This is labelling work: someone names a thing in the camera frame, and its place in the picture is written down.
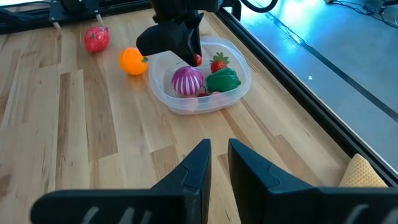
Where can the clear plastic tupperware container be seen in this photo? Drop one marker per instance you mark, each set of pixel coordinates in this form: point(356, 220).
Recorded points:
point(161, 71)

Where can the purple white toy onion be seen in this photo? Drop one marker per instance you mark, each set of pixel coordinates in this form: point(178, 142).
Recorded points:
point(187, 81)

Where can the large red toy tomato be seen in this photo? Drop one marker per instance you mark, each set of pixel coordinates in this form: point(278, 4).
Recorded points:
point(97, 40)

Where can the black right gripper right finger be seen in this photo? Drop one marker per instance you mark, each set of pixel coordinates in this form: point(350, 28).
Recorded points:
point(264, 193)

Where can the orange toy fruit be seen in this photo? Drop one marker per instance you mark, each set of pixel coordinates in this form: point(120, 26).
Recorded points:
point(133, 61)

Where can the dark red toy cherry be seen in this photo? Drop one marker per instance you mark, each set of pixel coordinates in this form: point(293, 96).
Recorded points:
point(203, 94)

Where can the red toy strawberry green leaves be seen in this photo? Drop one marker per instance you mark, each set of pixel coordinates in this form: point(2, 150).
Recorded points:
point(218, 63)

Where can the small red cherry tomato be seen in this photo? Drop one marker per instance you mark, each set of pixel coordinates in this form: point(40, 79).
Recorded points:
point(199, 59)

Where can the green toy bell pepper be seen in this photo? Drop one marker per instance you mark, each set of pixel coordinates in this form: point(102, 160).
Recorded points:
point(223, 81)

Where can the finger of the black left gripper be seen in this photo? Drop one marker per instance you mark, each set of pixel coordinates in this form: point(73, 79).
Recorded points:
point(161, 40)
point(196, 37)

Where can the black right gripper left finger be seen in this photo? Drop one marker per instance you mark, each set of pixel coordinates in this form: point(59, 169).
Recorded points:
point(196, 168)

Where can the black frame hook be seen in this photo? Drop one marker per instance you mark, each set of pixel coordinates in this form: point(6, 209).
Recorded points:
point(231, 9)

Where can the folded yellow towel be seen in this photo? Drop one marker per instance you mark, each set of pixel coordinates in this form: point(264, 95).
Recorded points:
point(360, 171)

